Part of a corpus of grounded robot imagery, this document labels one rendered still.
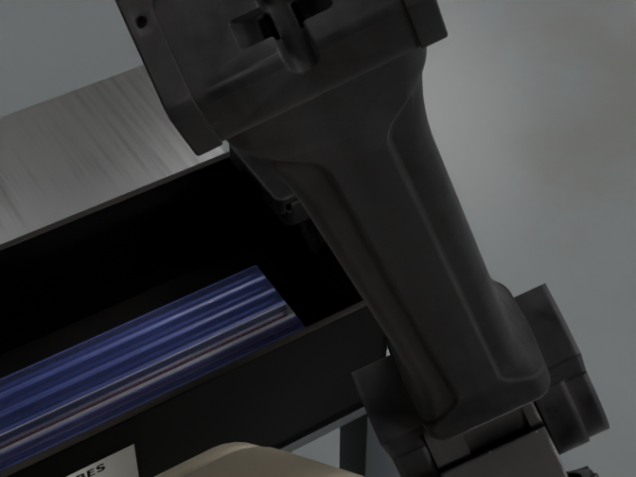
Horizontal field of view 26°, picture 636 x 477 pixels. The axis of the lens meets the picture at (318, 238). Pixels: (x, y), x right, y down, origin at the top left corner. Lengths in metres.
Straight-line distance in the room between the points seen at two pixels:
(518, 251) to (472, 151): 0.25
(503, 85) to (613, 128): 0.22
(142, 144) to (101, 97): 0.08
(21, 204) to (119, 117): 0.14
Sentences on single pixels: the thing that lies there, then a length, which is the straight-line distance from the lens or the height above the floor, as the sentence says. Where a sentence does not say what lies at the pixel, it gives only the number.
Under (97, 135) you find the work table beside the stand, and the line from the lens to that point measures 1.28.
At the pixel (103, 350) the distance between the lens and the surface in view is 0.95.
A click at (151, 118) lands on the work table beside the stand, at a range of 1.29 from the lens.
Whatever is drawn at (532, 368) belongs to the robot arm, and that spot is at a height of 1.16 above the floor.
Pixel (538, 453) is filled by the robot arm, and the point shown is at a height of 1.11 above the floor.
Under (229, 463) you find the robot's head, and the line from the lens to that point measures 0.55.
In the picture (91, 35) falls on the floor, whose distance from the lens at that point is 2.74.
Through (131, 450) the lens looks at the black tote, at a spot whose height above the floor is 0.94.
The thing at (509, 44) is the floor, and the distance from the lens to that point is 2.71.
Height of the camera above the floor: 1.63
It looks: 46 degrees down
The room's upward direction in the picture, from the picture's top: straight up
